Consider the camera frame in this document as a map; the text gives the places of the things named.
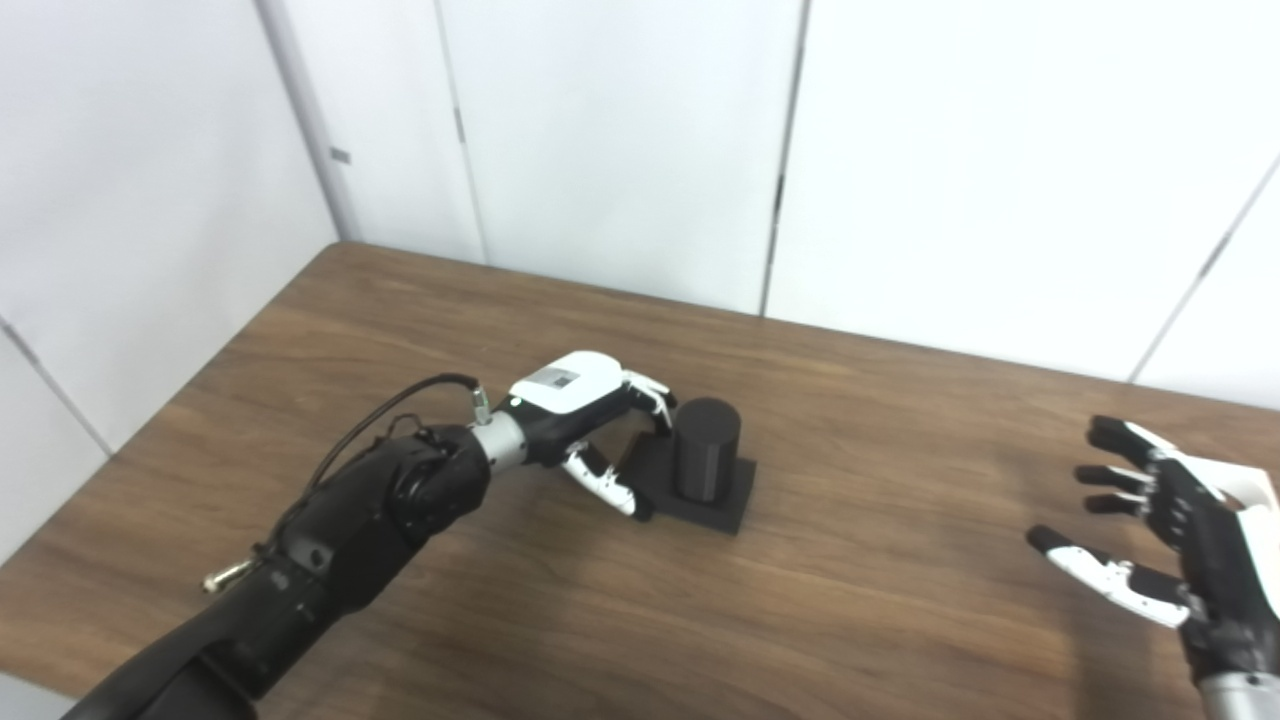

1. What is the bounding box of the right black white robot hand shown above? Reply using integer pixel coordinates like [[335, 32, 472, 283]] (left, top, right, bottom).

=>
[[1026, 415, 1280, 687]]

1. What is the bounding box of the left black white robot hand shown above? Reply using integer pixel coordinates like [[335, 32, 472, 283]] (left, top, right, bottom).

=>
[[508, 350, 679, 523]]

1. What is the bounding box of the black peg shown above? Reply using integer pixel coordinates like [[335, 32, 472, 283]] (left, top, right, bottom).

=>
[[612, 397, 758, 536]]

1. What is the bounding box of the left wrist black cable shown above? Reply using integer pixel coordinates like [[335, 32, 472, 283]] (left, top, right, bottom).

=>
[[203, 373, 492, 595]]

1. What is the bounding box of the grey wall post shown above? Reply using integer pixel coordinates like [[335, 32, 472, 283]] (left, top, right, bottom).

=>
[[254, 0, 362, 244]]

